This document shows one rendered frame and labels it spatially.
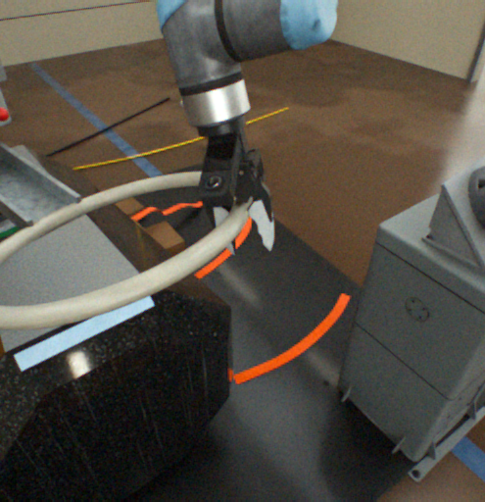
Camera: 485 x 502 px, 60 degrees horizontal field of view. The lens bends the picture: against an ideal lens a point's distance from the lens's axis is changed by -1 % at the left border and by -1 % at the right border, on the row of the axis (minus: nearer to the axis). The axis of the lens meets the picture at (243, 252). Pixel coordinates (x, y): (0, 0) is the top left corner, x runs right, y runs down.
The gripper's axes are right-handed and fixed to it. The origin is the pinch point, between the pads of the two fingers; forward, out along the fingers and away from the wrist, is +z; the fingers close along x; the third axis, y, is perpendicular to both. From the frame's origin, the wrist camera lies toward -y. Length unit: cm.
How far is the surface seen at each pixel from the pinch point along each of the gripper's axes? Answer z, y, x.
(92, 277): 15, 21, 49
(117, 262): 15, 28, 45
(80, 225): 8, 41, 62
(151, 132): 30, 287, 152
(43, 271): 11, 21, 62
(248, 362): 96, 75, 38
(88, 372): 28, 2, 45
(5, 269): 8, 20, 72
